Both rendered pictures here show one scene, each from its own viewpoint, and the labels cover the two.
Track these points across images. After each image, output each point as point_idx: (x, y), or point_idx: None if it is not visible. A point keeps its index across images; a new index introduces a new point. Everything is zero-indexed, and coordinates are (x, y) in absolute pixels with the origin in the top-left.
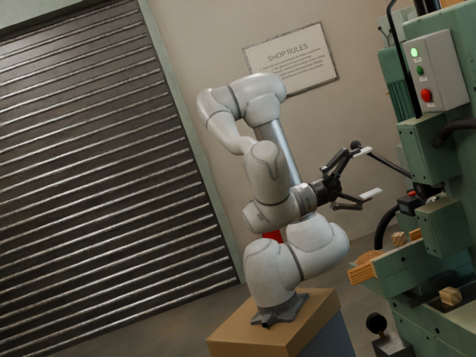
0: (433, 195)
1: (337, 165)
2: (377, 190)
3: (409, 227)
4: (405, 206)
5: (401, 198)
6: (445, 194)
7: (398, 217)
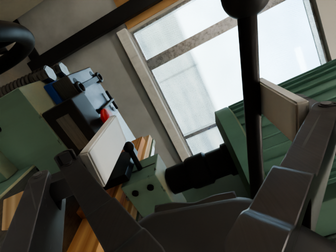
0: (152, 177)
1: (326, 151)
2: (119, 134)
3: (31, 146)
4: (84, 139)
5: (82, 108)
6: (169, 193)
7: (19, 105)
